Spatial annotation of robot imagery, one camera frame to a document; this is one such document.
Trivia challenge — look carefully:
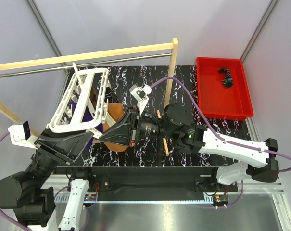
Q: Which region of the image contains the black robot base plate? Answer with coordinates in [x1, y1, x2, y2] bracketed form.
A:
[91, 167, 238, 203]

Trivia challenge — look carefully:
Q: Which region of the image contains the black marble pattern mat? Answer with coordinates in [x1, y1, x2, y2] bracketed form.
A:
[73, 65, 252, 167]

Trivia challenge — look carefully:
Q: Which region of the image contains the red plastic bin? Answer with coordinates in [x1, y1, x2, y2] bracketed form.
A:
[196, 57, 254, 121]

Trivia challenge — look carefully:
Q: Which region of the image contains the brown orange striped sock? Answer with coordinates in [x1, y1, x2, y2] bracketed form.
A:
[89, 87, 98, 102]

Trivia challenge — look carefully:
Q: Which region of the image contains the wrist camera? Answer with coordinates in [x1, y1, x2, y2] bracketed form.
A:
[129, 84, 152, 115]
[8, 121, 38, 149]

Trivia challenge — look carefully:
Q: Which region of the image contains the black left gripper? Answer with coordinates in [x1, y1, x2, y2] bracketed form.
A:
[26, 124, 94, 190]

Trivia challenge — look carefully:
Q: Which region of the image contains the metal hanging rod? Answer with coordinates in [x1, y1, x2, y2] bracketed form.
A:
[0, 53, 172, 78]

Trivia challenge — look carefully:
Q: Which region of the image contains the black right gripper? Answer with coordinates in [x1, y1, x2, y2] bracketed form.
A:
[99, 105, 176, 147]

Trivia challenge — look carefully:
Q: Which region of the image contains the purple sock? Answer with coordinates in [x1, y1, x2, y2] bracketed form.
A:
[72, 102, 103, 150]

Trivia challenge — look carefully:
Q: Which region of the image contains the black striped sock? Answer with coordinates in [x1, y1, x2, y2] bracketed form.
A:
[104, 87, 119, 103]
[218, 68, 234, 88]

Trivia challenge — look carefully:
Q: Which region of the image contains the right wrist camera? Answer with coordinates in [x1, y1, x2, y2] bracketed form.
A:
[129, 84, 152, 115]

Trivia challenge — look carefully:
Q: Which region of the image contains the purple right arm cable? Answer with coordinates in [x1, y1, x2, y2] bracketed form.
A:
[150, 77, 291, 209]

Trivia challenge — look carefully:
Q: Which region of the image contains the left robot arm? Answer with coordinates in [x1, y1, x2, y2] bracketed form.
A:
[0, 129, 95, 231]

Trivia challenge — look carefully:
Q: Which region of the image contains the white plastic clip hanger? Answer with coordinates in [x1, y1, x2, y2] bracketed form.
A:
[46, 63, 110, 139]

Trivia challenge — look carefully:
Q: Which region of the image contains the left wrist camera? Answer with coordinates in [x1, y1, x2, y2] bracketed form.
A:
[8, 121, 38, 149]

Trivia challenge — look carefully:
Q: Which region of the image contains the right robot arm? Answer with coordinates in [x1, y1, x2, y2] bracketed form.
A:
[99, 104, 279, 191]

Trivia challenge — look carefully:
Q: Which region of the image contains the wooden clothes rack frame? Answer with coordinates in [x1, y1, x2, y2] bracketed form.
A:
[0, 38, 179, 157]

